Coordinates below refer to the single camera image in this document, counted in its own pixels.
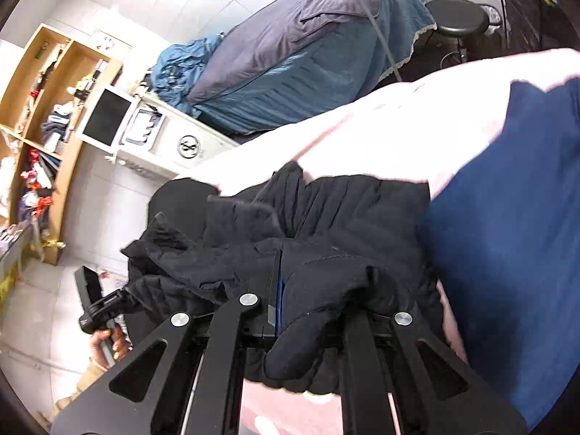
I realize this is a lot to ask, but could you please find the wooden shelf unit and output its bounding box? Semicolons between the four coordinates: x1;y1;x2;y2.
1;25;123;265

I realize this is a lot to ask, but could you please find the black quilted jacket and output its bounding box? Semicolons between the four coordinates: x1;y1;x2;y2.
124;162;443;395

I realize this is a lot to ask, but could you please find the blue folded garment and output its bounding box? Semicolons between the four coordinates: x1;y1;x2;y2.
419;79;579;434

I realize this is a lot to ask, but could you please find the white bedside cabinet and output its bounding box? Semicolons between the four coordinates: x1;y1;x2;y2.
106;87;238;179

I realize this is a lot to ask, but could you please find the blue crumpled blanket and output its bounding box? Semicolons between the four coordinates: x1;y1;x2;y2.
150;33;225;116

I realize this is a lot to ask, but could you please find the pink dotted bed sheet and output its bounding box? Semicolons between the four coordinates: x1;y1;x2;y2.
176;47;580;435

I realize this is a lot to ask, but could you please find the grey purple quilt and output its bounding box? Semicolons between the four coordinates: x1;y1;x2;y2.
187;0;381;105

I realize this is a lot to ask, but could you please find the white framed tablet screen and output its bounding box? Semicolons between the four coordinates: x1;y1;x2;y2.
76;84;138;154

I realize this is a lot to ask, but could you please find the left hand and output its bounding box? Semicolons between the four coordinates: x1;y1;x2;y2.
90;325;132;369

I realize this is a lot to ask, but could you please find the black round stool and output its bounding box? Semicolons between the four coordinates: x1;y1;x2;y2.
426;0;490;69

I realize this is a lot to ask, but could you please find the black wire rack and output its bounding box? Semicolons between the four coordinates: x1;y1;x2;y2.
500;0;559;55

